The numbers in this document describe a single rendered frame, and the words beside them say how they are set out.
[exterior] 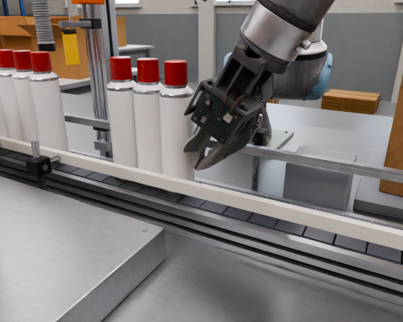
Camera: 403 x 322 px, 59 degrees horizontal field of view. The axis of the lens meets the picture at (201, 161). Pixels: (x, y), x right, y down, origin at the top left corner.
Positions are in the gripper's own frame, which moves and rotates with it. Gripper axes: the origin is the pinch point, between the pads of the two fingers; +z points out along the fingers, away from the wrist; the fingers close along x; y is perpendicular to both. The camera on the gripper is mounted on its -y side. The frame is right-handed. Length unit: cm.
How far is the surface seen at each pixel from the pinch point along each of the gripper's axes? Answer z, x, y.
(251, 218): -0.3, 11.4, 3.8
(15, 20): 98, -208, -136
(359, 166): -13.4, 18.1, -2.5
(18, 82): 10.3, -37.3, 2.8
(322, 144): 4, 14, -48
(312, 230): -4.4, 18.6, 2.9
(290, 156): -8.6, 10.2, -2.5
